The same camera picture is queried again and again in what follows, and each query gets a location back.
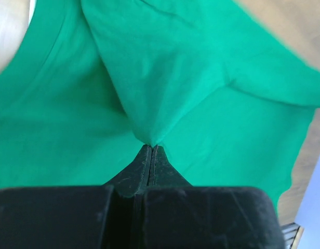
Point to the green t shirt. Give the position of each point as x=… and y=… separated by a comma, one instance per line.
x=84, y=84

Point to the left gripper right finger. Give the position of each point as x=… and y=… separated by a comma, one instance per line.
x=173, y=214

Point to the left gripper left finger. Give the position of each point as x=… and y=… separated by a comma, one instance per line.
x=74, y=216

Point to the aluminium frame rail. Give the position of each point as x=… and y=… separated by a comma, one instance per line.
x=292, y=235

